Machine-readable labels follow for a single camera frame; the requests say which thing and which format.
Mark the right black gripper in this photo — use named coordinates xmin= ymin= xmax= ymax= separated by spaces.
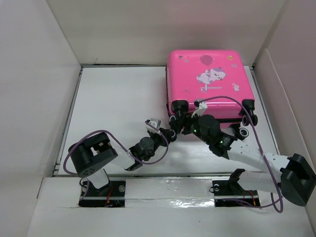
xmin=168 ymin=110 xmax=211 ymax=145

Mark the pink hard-shell suitcase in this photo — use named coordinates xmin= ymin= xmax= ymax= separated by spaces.
xmin=165 ymin=49 xmax=258 ymax=140

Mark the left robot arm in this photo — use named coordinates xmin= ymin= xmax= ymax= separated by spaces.
xmin=63 ymin=128 xmax=177 ymax=196

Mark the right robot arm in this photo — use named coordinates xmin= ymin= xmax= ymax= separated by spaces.
xmin=169 ymin=115 xmax=316 ymax=206

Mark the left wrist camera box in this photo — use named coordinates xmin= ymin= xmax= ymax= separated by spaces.
xmin=145 ymin=118 xmax=161 ymax=130

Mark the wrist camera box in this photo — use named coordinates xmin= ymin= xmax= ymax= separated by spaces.
xmin=145 ymin=118 xmax=161 ymax=130
xmin=191 ymin=100 xmax=208 ymax=118

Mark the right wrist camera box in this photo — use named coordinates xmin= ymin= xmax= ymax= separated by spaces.
xmin=191 ymin=100 xmax=208 ymax=118

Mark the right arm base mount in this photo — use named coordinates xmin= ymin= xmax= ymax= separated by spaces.
xmin=209 ymin=180 xmax=261 ymax=207

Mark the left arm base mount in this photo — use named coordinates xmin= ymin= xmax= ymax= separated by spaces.
xmin=79 ymin=180 xmax=126 ymax=208

